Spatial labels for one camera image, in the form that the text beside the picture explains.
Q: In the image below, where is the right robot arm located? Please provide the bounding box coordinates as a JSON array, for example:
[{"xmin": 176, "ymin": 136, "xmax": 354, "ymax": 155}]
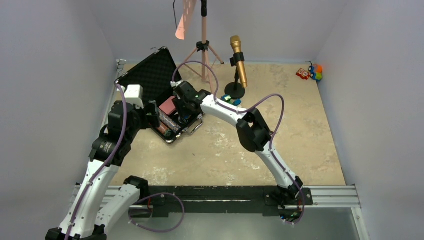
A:
[{"xmin": 171, "ymin": 81, "xmax": 306, "ymax": 209}]

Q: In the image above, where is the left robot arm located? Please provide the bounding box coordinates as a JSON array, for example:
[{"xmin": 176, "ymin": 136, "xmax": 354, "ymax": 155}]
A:
[{"xmin": 45, "ymin": 99, "xmax": 160, "ymax": 240}]

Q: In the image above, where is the blue orange chip row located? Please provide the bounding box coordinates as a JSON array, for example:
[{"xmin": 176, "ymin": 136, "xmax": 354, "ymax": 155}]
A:
[{"xmin": 158, "ymin": 109, "xmax": 181, "ymax": 133}]

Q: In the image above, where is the green red chip row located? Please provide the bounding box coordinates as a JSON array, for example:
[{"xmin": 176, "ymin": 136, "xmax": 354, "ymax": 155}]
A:
[{"xmin": 156, "ymin": 122, "xmax": 173, "ymax": 138}]

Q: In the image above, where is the pink playing card deck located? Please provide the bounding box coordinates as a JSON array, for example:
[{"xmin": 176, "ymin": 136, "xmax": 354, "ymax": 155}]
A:
[{"xmin": 159, "ymin": 96, "xmax": 177, "ymax": 115}]

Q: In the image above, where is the green blue toy brick block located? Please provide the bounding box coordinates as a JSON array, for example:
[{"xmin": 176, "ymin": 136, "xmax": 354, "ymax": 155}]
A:
[{"xmin": 220, "ymin": 94, "xmax": 242, "ymax": 107}]

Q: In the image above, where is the pink tripod music stand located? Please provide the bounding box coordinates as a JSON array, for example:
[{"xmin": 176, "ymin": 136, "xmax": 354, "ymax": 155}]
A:
[{"xmin": 175, "ymin": 0, "xmax": 225, "ymax": 87}]

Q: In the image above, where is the black aluminium poker case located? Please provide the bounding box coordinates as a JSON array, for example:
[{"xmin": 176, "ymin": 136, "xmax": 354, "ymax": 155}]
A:
[{"xmin": 118, "ymin": 46, "xmax": 204, "ymax": 144}]

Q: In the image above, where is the black microphone desk stand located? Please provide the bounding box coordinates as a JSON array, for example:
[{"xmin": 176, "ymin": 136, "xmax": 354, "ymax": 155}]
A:
[{"xmin": 224, "ymin": 57, "xmax": 246, "ymax": 99}]

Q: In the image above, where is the gold microphone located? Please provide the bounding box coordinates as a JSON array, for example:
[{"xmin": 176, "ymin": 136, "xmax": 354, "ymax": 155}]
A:
[{"xmin": 230, "ymin": 35, "xmax": 248, "ymax": 88}]

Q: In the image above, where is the red toy number car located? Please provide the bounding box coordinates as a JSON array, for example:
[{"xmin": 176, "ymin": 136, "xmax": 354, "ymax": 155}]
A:
[{"xmin": 296, "ymin": 68, "xmax": 311, "ymax": 80}]

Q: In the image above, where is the blue orange toy car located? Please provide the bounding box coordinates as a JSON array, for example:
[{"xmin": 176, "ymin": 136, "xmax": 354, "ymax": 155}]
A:
[{"xmin": 308, "ymin": 64, "xmax": 323, "ymax": 82}]

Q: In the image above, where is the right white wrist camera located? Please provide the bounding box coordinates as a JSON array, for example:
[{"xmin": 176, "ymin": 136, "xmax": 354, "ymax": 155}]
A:
[{"xmin": 170, "ymin": 80, "xmax": 185, "ymax": 89}]

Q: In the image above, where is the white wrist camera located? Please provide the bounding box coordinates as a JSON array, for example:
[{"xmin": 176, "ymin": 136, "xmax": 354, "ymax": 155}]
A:
[
  {"xmin": 117, "ymin": 84, "xmax": 145, "ymax": 109},
  {"xmin": 170, "ymin": 80, "xmax": 185, "ymax": 89}
]

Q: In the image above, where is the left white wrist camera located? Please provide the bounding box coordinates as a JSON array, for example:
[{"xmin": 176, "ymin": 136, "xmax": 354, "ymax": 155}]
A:
[{"xmin": 117, "ymin": 84, "xmax": 145, "ymax": 109}]

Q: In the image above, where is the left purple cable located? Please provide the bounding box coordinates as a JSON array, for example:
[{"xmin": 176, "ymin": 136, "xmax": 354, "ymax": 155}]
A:
[{"xmin": 63, "ymin": 82, "xmax": 129, "ymax": 240}]

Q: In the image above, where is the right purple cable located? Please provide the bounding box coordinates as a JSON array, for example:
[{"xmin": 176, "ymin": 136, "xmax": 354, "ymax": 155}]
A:
[{"xmin": 171, "ymin": 60, "xmax": 306, "ymax": 226}]

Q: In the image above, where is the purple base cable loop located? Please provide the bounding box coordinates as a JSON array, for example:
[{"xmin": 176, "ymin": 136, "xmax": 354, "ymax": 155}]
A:
[{"xmin": 128, "ymin": 192, "xmax": 187, "ymax": 234}]

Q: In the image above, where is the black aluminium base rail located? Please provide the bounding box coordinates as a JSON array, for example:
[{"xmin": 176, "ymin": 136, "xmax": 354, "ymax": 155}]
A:
[{"xmin": 61, "ymin": 183, "xmax": 370, "ymax": 240}]

